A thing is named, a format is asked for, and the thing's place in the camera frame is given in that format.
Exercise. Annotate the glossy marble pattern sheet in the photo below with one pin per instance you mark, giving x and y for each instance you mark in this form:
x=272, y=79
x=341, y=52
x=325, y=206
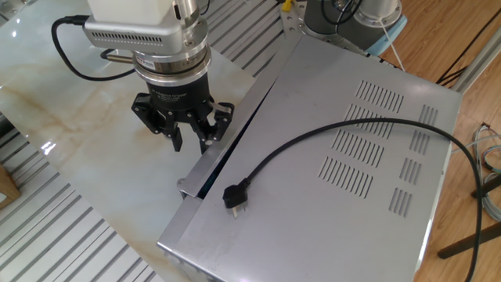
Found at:
x=78, y=117

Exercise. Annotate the yellow connector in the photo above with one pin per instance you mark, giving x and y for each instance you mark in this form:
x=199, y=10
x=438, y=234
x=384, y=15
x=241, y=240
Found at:
x=286, y=4

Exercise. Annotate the dark wooden furniture legs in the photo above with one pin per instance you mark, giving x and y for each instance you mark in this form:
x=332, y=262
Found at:
x=469, y=239

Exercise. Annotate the wooden block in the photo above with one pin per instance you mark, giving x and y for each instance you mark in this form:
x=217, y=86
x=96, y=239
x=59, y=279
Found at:
x=8, y=188

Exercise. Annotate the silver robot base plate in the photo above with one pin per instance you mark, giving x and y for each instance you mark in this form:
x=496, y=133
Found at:
x=291, y=24

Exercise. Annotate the silver microwave door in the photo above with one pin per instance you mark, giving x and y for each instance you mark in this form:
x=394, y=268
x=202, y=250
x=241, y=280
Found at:
x=235, y=117

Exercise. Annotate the silver microwave body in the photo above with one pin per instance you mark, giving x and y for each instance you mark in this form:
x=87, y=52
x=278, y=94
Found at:
x=313, y=219

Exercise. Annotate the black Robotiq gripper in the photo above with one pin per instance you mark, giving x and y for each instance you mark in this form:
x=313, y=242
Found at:
x=178, y=98

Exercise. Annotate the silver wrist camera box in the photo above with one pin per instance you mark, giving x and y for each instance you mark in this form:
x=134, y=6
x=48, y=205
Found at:
x=129, y=37

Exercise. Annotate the aluminium profile post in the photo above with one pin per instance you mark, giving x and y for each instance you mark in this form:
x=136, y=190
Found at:
x=477, y=58

